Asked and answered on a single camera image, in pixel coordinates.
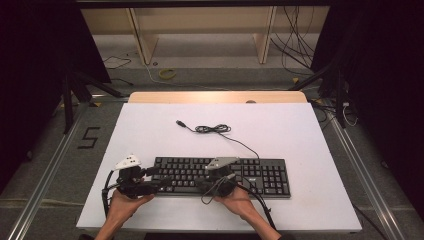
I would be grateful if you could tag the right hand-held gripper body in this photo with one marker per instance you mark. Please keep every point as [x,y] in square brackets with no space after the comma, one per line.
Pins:
[223,180]

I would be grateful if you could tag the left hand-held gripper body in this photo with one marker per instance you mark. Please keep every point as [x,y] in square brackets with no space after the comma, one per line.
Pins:
[133,186]

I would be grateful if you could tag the black computer keyboard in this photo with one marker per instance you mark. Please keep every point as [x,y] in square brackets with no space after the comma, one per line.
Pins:
[266,176]

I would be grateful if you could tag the person's left hand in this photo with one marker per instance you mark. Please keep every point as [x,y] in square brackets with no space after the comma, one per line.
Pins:
[126,208]

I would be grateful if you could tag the person's right hand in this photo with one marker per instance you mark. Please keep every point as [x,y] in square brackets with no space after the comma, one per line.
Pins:
[238,203]

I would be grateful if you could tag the person's dark sleeve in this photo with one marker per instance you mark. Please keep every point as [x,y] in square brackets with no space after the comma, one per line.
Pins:
[86,237]

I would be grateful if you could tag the white board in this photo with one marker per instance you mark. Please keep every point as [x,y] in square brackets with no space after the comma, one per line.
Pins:
[283,133]

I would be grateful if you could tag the wooden table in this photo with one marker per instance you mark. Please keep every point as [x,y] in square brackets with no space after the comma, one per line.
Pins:
[200,97]

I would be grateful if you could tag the yellow tape roll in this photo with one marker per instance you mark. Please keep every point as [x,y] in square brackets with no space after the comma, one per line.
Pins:
[166,74]

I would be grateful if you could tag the black metal stand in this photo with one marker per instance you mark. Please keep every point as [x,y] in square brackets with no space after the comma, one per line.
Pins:
[68,106]
[340,100]

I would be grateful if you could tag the black curtain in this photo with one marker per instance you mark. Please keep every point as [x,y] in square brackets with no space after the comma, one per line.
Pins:
[33,66]
[383,83]

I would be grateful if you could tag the light wooden shelf unit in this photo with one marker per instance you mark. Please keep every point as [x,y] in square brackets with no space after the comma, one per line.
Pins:
[206,20]

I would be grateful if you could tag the aluminium floor rail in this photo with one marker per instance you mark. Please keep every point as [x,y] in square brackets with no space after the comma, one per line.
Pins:
[46,173]
[363,173]

